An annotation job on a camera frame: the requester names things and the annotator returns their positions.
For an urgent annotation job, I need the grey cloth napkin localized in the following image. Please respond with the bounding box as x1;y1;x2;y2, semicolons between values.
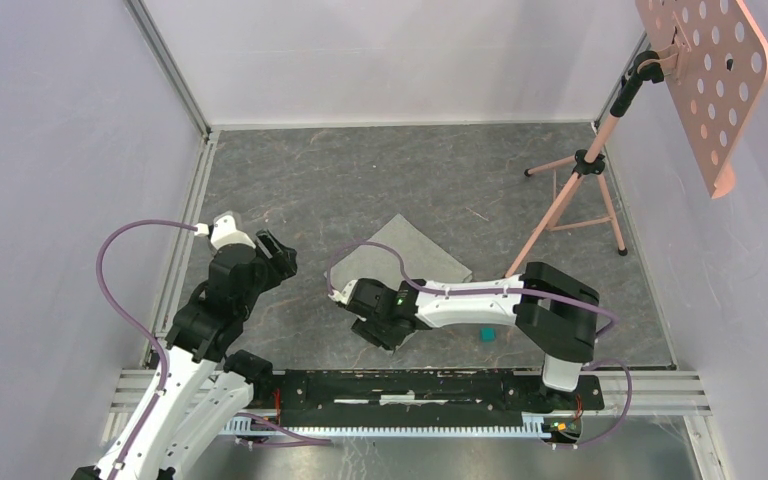
326;214;473;290

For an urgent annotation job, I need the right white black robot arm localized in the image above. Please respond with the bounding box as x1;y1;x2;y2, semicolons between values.
330;262;600;408

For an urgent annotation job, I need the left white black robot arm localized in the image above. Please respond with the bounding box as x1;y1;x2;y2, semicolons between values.
73;226;297;479

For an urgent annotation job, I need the teal cube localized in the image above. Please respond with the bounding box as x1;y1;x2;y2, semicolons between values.
480;327;496;343

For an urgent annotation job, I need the pink tripod stand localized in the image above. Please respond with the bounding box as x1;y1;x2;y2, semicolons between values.
505;50;677;277

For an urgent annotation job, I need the pink perforated tray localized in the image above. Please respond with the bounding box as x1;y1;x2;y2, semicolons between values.
635;0;768;199

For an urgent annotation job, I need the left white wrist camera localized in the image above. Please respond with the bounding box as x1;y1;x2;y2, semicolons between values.
193;210;256;252

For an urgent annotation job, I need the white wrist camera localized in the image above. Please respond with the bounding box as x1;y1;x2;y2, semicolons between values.
193;210;256;252
328;279;357;309

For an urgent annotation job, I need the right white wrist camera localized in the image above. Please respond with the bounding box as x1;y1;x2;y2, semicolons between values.
328;279;357;309

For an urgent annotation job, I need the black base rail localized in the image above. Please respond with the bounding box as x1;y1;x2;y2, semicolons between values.
248;369;605;428

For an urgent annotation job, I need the white toothed cable strip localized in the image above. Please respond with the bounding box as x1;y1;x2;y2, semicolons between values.
219;414;551;440

